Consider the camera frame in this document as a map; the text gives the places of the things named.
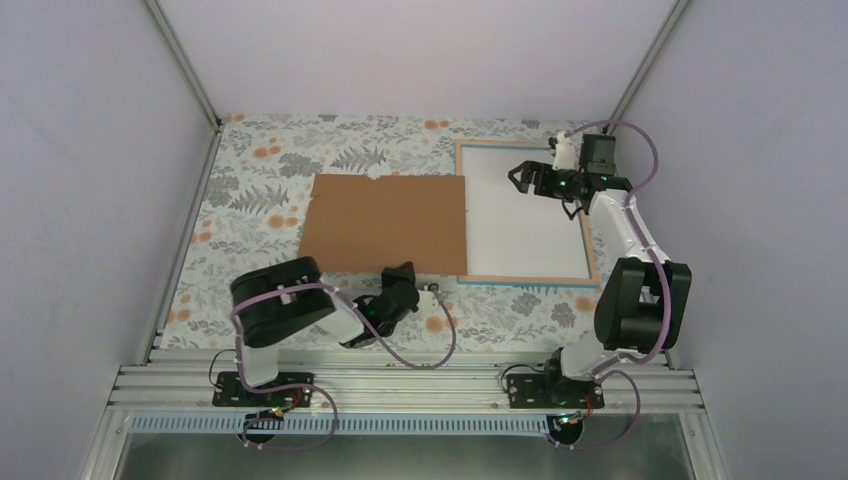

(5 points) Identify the brown backing board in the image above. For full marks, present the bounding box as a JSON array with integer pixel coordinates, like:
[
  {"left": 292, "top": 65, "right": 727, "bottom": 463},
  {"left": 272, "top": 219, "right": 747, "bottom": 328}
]
[{"left": 298, "top": 174, "right": 467, "bottom": 276}]

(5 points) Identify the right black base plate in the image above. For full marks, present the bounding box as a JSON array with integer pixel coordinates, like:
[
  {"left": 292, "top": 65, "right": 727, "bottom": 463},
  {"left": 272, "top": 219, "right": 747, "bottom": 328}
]
[{"left": 506, "top": 373, "right": 605, "bottom": 410}]

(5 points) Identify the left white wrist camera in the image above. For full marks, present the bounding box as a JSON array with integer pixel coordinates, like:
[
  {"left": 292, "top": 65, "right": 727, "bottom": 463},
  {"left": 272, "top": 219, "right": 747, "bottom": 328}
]
[{"left": 419, "top": 283, "right": 441, "bottom": 297}]

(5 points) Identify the teal wooden picture frame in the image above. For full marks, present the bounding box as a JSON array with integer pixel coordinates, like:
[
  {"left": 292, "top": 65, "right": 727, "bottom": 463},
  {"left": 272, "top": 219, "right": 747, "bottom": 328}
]
[{"left": 454, "top": 139, "right": 602, "bottom": 288}]

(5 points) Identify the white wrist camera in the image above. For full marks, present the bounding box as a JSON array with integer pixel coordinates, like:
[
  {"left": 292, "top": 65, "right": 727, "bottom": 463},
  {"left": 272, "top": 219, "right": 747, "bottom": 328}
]
[
  {"left": 548, "top": 131, "right": 578, "bottom": 171},
  {"left": 419, "top": 283, "right": 441, "bottom": 297}
]

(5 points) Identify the aluminium rail frame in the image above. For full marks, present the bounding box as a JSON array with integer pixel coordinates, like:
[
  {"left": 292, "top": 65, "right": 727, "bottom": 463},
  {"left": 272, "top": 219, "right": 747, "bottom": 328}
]
[{"left": 79, "top": 0, "right": 730, "bottom": 480}]

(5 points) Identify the slotted cable duct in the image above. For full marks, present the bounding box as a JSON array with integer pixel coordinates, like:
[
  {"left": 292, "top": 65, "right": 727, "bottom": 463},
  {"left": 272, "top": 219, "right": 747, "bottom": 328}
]
[{"left": 126, "top": 412, "right": 548, "bottom": 437}]

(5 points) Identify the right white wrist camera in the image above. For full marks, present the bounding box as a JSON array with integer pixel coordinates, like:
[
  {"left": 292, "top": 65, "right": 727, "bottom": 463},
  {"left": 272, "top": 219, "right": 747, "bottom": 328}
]
[{"left": 548, "top": 131, "right": 578, "bottom": 171}]

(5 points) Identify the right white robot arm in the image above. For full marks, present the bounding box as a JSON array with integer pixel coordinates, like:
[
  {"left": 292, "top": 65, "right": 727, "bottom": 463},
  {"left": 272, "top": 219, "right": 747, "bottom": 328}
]
[{"left": 506, "top": 132, "right": 692, "bottom": 409}]

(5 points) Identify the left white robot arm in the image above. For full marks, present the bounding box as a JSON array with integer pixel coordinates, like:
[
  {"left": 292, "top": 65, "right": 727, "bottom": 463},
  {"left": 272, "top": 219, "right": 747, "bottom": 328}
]
[{"left": 230, "top": 256, "right": 420, "bottom": 405}]

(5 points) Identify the printed photo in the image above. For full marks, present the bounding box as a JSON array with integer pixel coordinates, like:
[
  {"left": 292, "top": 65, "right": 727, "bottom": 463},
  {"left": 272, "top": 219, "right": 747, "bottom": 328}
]
[{"left": 461, "top": 145, "right": 592, "bottom": 280}]

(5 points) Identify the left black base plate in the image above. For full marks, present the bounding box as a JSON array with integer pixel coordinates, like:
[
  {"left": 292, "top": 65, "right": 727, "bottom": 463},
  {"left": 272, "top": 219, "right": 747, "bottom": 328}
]
[{"left": 211, "top": 371, "right": 314, "bottom": 409}]

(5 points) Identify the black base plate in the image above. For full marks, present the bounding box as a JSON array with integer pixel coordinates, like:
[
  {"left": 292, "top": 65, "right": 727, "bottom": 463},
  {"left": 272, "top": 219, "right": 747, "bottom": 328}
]
[
  {"left": 211, "top": 371, "right": 314, "bottom": 409},
  {"left": 506, "top": 373, "right": 605, "bottom": 410}
]

